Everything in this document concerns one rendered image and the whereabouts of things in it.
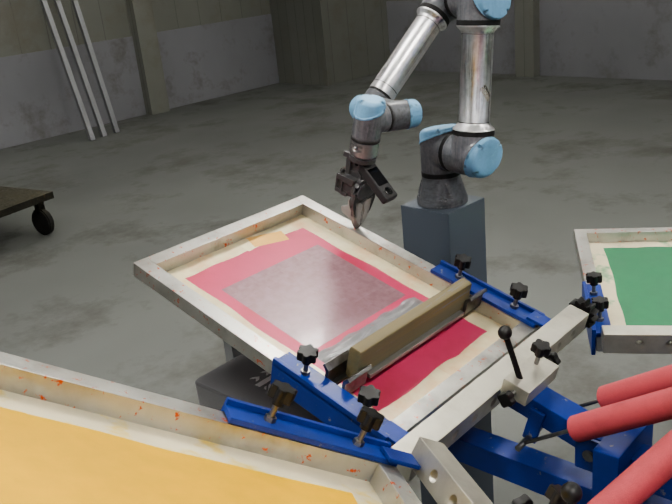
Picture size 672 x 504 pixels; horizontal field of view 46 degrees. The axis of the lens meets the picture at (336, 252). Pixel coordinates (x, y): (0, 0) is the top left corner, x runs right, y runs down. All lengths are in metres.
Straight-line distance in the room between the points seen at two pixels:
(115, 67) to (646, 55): 7.09
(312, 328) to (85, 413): 0.78
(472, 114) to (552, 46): 9.65
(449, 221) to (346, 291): 0.49
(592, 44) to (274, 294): 9.90
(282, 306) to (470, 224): 0.75
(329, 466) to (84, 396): 0.40
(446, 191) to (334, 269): 0.49
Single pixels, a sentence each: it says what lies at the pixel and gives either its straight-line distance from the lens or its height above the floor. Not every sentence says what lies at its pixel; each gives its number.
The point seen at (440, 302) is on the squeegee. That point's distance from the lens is 1.79.
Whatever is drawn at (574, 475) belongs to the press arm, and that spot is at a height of 0.92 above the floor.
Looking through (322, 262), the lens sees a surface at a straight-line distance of 2.05.
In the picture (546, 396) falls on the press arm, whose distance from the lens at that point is 1.64.
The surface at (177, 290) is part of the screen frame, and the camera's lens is 1.85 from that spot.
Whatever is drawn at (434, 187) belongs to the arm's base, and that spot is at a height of 1.26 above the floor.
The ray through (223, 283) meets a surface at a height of 1.21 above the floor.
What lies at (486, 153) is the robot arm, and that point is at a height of 1.38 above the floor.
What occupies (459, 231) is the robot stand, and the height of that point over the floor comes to 1.13.
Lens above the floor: 1.93
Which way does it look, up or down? 21 degrees down
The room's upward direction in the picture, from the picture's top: 6 degrees counter-clockwise
